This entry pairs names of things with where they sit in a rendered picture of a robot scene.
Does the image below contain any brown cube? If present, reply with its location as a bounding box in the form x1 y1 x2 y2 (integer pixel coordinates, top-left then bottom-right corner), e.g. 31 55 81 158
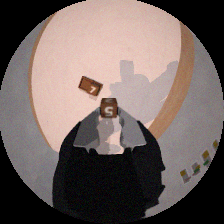
100 98 118 118
87 82 100 96

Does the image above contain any brown rectangular tray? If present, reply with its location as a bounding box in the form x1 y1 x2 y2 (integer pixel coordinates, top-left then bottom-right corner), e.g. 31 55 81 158
78 76 103 96

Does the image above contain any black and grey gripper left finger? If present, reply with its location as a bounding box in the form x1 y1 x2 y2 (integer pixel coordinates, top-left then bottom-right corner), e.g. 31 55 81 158
56 106 101 175

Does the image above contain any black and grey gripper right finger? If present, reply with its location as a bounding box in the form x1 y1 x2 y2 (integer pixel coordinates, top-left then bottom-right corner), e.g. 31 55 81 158
117 106 165 172

